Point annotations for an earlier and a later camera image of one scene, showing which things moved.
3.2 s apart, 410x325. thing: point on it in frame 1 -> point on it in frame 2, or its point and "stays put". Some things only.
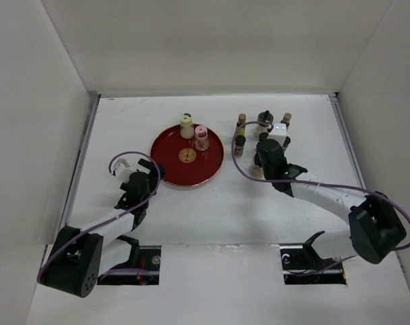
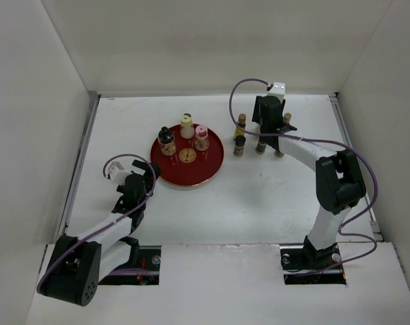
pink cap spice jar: (201, 141) stays put
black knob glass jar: (256, 170) -> (167, 142)
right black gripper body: (267, 173) -> (263, 126)
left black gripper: (153, 179) stays put
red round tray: (185, 166) stays put
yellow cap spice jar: (187, 130) stays put
